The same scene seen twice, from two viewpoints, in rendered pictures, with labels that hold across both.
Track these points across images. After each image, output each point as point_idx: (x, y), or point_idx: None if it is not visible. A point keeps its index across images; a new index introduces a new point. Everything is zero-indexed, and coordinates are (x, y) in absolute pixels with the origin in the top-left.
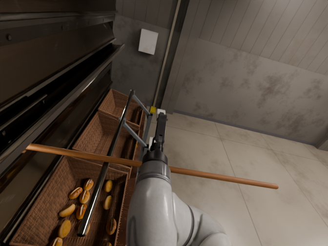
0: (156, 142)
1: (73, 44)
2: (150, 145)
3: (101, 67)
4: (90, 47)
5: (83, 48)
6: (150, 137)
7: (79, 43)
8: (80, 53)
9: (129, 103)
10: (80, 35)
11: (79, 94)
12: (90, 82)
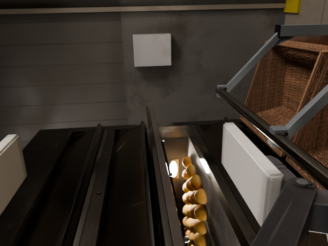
0: (237, 136)
1: (124, 233)
2: (248, 201)
3: (161, 176)
4: (139, 189)
5: (136, 209)
6: (224, 164)
7: (126, 217)
8: (141, 219)
9: (239, 107)
10: (116, 212)
11: (234, 216)
12: (178, 223)
